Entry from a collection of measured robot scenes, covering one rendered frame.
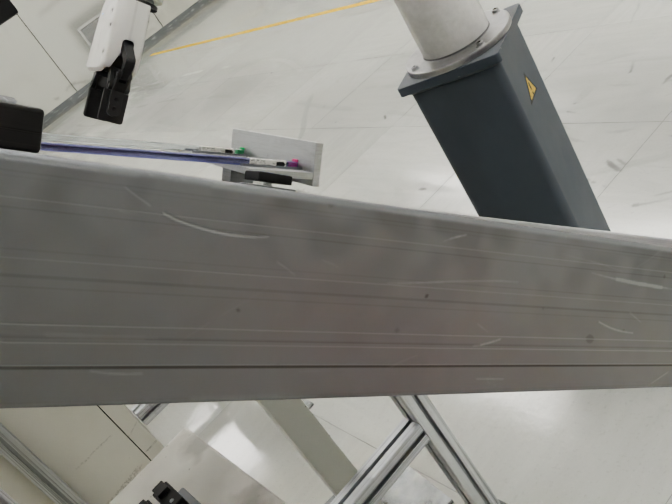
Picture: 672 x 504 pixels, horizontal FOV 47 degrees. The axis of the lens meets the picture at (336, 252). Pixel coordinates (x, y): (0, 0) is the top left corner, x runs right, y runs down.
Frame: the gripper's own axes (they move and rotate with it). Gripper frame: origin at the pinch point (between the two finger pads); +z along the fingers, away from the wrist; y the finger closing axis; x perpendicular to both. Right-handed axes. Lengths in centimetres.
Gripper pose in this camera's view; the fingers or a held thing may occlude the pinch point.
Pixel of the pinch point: (103, 113)
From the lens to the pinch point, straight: 110.9
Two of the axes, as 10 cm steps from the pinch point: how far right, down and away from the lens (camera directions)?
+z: -2.5, 9.6, 0.8
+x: 8.4, 1.8, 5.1
